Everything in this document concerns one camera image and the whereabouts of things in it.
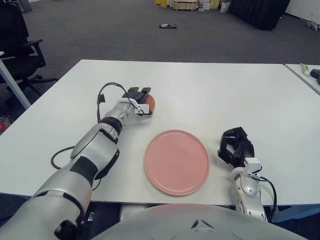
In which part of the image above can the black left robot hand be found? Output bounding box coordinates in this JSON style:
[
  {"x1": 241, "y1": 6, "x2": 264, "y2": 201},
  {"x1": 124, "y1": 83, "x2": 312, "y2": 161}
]
[{"x1": 121, "y1": 86, "x2": 154, "y2": 117}]

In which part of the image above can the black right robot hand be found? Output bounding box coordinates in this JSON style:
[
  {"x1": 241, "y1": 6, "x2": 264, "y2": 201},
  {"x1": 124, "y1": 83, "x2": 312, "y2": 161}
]
[{"x1": 217, "y1": 126, "x2": 255, "y2": 168}]

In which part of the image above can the red yellow apple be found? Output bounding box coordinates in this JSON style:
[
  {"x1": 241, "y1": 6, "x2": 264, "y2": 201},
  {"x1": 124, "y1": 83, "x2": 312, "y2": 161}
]
[{"x1": 146, "y1": 95, "x2": 156, "y2": 112}]

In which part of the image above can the pink round plate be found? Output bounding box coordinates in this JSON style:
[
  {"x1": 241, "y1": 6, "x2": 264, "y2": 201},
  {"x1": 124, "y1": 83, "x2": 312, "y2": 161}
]
[{"x1": 143, "y1": 129, "x2": 210, "y2": 197}]

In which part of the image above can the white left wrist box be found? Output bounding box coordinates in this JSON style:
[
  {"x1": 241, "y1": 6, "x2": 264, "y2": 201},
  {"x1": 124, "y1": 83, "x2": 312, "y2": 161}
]
[{"x1": 119, "y1": 98, "x2": 151, "y2": 116}]

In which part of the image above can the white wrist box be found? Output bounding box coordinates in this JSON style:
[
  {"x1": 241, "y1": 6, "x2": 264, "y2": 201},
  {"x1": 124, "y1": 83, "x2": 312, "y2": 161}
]
[
  {"x1": 243, "y1": 157, "x2": 263, "y2": 176},
  {"x1": 119, "y1": 98, "x2": 151, "y2": 116}
]

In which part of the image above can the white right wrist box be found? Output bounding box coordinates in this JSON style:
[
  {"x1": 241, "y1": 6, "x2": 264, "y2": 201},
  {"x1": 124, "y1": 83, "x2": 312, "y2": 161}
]
[{"x1": 243, "y1": 157, "x2": 263, "y2": 176}]

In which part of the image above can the grey robot torso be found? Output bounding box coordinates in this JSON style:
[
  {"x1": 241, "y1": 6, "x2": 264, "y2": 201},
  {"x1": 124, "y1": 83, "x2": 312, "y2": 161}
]
[{"x1": 92, "y1": 203, "x2": 311, "y2": 240}]

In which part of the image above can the wooden pallet crate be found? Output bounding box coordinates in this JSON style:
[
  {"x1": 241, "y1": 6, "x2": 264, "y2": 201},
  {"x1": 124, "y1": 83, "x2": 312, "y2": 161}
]
[{"x1": 173, "y1": 0, "x2": 200, "y2": 11}]

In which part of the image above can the grey desk leg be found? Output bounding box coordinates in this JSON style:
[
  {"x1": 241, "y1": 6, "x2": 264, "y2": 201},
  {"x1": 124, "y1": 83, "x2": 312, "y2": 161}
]
[{"x1": 0, "y1": 59, "x2": 32, "y2": 110}]

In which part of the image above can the black office chair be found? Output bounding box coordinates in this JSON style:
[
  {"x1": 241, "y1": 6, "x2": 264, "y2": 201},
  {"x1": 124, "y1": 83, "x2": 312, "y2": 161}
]
[{"x1": 0, "y1": 0, "x2": 60, "y2": 106}]

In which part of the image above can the black draped partition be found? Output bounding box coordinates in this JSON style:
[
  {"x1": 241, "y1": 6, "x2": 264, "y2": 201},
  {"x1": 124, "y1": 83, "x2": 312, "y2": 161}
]
[{"x1": 228, "y1": 0, "x2": 291, "y2": 31}]

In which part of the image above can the grey bin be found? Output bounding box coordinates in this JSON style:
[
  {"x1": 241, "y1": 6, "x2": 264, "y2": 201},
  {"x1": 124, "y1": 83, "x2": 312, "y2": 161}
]
[{"x1": 17, "y1": 0, "x2": 33, "y2": 13}]

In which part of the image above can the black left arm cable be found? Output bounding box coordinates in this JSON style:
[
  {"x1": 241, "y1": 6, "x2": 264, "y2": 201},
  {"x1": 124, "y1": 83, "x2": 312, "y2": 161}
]
[{"x1": 51, "y1": 82, "x2": 136, "y2": 192}]

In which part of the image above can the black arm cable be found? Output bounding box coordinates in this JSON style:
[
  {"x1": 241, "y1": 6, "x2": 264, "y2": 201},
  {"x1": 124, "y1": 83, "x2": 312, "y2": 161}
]
[
  {"x1": 51, "y1": 82, "x2": 136, "y2": 192},
  {"x1": 254, "y1": 174, "x2": 278, "y2": 222}
]

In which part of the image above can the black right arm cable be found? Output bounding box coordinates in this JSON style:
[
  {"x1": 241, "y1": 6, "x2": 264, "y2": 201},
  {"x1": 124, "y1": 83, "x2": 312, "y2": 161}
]
[{"x1": 254, "y1": 174, "x2": 278, "y2": 222}]

